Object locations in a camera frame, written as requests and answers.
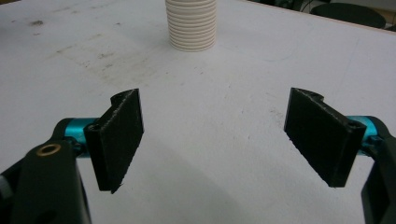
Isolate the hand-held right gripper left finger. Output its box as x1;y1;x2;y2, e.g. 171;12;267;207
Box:
64;88;145;194

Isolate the white table mat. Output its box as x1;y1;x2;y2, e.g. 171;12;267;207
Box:
0;0;396;224

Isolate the black round stool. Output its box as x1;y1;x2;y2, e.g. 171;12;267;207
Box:
310;3;387;30

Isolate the stack of white paper cups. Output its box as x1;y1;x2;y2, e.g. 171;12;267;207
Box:
165;0;218;52

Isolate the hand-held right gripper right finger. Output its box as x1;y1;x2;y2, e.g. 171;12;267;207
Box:
283;87;381;189

